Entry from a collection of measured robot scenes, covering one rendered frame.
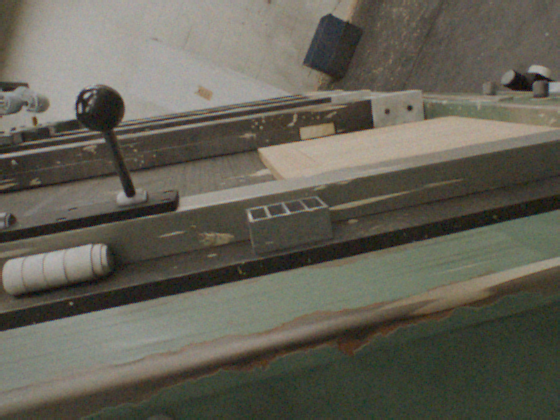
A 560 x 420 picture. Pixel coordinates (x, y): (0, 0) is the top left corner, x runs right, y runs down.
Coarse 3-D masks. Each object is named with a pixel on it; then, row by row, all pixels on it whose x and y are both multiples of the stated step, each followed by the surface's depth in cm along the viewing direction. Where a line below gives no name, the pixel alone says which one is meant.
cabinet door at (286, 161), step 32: (384, 128) 87; (416, 128) 83; (448, 128) 78; (480, 128) 72; (512, 128) 68; (544, 128) 64; (288, 160) 68; (320, 160) 66; (352, 160) 61; (384, 160) 58
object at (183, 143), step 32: (384, 96) 99; (416, 96) 101; (192, 128) 92; (224, 128) 93; (256, 128) 95; (288, 128) 96; (352, 128) 99; (0, 160) 86; (32, 160) 87; (64, 160) 88; (96, 160) 89; (128, 160) 90; (160, 160) 92; (0, 192) 87
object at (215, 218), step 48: (480, 144) 49; (528, 144) 46; (240, 192) 43; (288, 192) 41; (336, 192) 42; (384, 192) 43; (432, 192) 44; (48, 240) 38; (96, 240) 39; (144, 240) 39; (192, 240) 40; (240, 240) 41; (0, 288) 38
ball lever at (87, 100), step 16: (80, 96) 33; (96, 96) 33; (112, 96) 33; (80, 112) 33; (96, 112) 33; (112, 112) 33; (96, 128) 33; (112, 128) 34; (112, 144) 36; (112, 160) 37; (128, 176) 39; (128, 192) 40; (144, 192) 41
